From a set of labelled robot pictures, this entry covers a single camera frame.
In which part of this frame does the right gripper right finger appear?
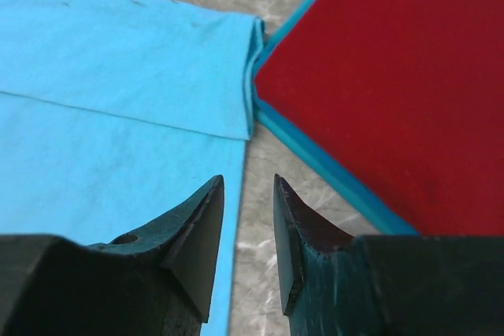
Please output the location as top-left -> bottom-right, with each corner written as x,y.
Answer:
273,175 -> 503,335

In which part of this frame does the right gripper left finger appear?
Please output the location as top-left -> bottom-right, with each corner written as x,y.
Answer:
1,175 -> 224,335

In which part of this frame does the light blue t-shirt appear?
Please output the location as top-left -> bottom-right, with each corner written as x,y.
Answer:
1,0 -> 264,335

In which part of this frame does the folded teal t-shirt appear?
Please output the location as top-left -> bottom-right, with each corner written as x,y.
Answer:
252,0 -> 417,235

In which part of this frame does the folded red t-shirt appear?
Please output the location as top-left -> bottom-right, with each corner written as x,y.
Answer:
254,0 -> 503,236

